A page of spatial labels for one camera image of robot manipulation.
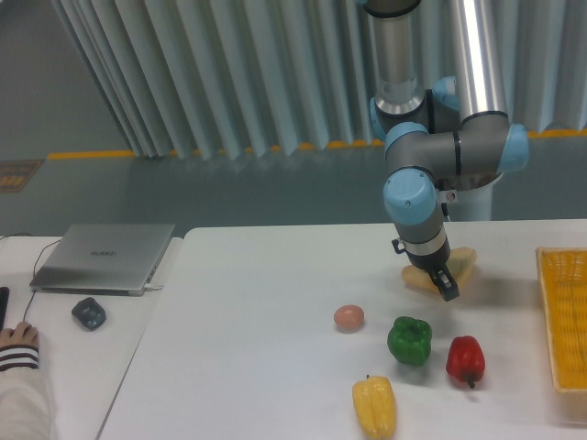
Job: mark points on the triangular bread slice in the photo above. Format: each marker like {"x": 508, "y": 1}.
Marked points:
{"x": 460, "y": 264}

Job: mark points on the yellow woven basket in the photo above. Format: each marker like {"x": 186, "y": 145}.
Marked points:
{"x": 561, "y": 274}

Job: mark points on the brown egg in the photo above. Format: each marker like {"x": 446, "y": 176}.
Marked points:
{"x": 349, "y": 317}

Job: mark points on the grey folding screen partition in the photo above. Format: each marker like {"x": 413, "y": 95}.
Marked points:
{"x": 208, "y": 77}

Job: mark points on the black phone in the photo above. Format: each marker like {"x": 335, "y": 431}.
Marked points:
{"x": 4, "y": 299}

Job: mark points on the red bell pepper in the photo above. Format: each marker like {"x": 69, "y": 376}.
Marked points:
{"x": 466, "y": 361}

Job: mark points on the green bell pepper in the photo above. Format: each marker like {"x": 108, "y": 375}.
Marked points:
{"x": 409, "y": 341}

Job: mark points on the white striped sleeve forearm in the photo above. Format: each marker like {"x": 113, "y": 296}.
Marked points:
{"x": 25, "y": 405}

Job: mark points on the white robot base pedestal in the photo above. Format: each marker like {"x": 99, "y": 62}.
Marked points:
{"x": 467, "y": 198}

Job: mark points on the person's hand on mouse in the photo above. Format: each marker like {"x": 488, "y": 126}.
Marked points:
{"x": 24, "y": 334}

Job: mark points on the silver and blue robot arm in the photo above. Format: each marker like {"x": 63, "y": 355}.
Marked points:
{"x": 456, "y": 131}

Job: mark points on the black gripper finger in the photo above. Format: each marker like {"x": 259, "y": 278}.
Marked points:
{"x": 445, "y": 283}

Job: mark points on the silver Huawei laptop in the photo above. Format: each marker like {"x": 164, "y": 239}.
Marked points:
{"x": 116, "y": 259}

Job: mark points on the yellow bell pepper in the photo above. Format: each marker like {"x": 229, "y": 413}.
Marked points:
{"x": 375, "y": 407}

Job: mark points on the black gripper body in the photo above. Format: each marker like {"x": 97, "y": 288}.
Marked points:
{"x": 428, "y": 256}

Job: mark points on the white side table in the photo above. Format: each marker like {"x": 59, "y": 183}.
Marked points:
{"x": 83, "y": 369}

